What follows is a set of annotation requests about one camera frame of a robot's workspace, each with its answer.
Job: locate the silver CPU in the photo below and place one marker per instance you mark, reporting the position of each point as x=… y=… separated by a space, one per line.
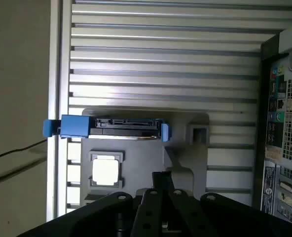
x=105 y=170

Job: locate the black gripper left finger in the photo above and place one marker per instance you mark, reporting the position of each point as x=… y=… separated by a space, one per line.
x=91 y=212

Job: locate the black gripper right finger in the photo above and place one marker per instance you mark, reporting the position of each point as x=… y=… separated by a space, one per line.
x=234 y=217

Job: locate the grey plastic parts rack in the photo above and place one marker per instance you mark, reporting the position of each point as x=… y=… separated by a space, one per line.
x=141 y=153

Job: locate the hard disk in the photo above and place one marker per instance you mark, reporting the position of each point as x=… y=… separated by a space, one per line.
x=74 y=126

